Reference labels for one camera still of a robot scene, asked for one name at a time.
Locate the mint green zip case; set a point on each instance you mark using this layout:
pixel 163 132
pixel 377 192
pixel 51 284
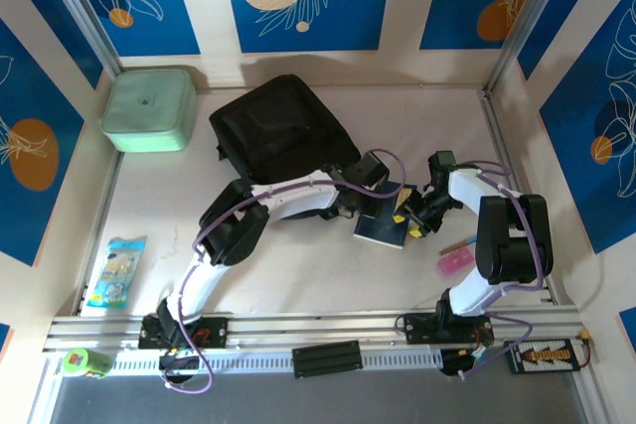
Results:
pixel 146 106

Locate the black fabric backpack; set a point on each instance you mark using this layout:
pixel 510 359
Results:
pixel 278 126

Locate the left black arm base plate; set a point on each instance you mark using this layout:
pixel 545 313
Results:
pixel 213 332

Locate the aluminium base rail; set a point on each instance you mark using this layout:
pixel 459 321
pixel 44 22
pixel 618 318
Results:
pixel 308 327

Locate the blue book with yellow label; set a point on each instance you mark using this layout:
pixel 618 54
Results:
pixel 382 233

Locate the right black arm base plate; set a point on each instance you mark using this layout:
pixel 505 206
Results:
pixel 417 329

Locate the wooden pencil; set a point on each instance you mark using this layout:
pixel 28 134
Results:
pixel 454 246

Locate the grey metal sheet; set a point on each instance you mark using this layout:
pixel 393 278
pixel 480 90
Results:
pixel 348 404

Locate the light blue printed packet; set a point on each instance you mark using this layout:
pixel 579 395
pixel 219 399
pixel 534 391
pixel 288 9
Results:
pixel 116 270

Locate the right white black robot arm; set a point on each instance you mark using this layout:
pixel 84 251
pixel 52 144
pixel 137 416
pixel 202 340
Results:
pixel 467 185

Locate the black ribbed block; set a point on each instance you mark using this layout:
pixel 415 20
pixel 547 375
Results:
pixel 325 358

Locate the black power distribution board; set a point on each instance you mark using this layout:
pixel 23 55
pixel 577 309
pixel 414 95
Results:
pixel 541 355

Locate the green cylinder with label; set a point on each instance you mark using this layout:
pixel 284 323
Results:
pixel 92 363

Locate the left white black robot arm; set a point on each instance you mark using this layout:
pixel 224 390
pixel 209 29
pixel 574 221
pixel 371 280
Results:
pixel 298 195

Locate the aluminium side rail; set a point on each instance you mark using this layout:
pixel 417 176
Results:
pixel 492 111

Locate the pink plastic stationery case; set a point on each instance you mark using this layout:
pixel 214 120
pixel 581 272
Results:
pixel 453 261

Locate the aluminium corner post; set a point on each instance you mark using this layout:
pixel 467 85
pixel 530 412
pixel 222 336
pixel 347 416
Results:
pixel 79 12
pixel 531 12

